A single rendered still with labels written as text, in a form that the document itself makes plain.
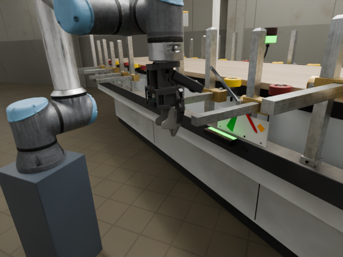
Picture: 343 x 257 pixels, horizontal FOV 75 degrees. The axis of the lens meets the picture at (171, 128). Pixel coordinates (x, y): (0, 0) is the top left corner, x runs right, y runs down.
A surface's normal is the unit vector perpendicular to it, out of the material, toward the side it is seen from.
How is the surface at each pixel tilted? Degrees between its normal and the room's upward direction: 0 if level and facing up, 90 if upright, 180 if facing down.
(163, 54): 90
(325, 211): 90
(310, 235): 90
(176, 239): 0
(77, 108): 86
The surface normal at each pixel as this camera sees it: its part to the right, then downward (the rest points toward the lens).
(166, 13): 0.14, 0.35
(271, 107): -0.86, 0.21
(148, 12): -0.67, 0.30
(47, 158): 0.68, -0.11
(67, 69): 0.70, 0.18
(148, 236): -0.03, -0.93
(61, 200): 0.91, 0.12
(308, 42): -0.40, 0.34
